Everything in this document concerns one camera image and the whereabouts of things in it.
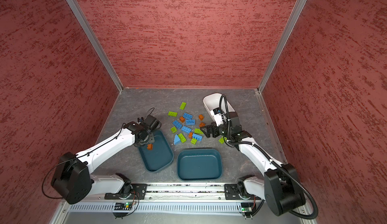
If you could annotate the left teal bin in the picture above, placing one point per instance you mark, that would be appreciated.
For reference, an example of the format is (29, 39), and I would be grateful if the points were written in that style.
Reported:
(161, 155)

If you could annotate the left aluminium corner post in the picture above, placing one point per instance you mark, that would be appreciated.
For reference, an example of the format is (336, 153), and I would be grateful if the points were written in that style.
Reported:
(81, 18)

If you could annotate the aluminium front rail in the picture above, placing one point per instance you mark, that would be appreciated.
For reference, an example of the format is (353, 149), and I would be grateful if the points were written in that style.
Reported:
(253, 186)

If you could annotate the teal bin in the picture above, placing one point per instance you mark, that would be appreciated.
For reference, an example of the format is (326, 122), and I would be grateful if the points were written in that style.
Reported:
(199, 164)
(161, 155)

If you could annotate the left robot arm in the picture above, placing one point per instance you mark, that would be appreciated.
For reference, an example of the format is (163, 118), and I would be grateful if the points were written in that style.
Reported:
(74, 177)

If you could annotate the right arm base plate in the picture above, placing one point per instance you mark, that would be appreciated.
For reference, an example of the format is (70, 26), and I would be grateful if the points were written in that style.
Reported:
(235, 192)

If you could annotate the aluminium corner post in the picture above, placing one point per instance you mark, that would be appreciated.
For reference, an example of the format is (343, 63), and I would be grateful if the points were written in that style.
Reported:
(81, 18)
(292, 20)

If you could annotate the right aluminium corner post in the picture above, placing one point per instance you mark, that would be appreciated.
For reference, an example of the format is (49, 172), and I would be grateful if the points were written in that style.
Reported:
(292, 20)

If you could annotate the right controller board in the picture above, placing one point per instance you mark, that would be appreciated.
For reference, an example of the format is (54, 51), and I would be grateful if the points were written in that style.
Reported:
(248, 207)

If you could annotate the green long brick top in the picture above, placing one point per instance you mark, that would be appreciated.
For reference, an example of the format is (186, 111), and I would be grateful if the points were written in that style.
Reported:
(182, 106)

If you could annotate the white plastic bin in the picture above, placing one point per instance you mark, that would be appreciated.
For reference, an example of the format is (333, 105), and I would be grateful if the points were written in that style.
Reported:
(217, 100)

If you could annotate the right teal bin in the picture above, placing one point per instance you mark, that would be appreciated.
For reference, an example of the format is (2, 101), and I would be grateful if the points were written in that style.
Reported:
(199, 164)

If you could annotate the blue slope brick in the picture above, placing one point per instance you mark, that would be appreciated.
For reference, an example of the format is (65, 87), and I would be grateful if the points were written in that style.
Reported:
(176, 140)

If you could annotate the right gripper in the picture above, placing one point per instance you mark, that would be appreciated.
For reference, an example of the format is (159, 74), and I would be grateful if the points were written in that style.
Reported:
(213, 127)

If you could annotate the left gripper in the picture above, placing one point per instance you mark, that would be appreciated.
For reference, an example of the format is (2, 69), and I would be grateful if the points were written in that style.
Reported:
(151, 140)

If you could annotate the left controller board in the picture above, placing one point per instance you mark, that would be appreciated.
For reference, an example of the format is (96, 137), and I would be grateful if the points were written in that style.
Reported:
(122, 207)

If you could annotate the green long brick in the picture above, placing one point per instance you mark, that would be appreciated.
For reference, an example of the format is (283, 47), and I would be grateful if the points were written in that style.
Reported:
(181, 138)
(173, 114)
(198, 131)
(182, 106)
(222, 140)

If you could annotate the controller board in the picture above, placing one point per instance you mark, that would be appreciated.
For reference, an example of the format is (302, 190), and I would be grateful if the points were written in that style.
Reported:
(122, 207)
(248, 207)

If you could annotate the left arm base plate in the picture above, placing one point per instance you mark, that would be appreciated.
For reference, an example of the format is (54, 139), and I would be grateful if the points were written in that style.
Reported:
(129, 192)

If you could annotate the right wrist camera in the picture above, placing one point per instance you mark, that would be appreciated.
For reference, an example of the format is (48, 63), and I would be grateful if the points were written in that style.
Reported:
(217, 116)

